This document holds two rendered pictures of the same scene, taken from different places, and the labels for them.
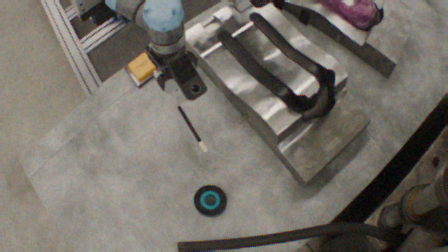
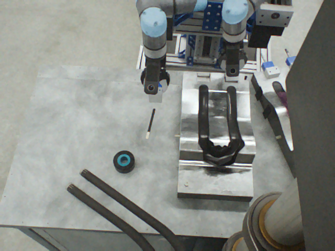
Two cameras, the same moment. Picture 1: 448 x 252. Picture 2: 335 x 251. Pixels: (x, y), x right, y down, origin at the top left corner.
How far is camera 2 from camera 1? 0.44 m
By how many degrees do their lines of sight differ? 19
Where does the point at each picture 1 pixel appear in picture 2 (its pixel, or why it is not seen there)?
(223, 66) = (188, 102)
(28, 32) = (130, 21)
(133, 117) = (127, 96)
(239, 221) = (128, 185)
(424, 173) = not seen: outside the picture
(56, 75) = (128, 64)
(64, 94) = not seen: hidden behind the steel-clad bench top
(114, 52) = not seen: hidden behind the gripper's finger
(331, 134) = (216, 180)
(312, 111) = (215, 159)
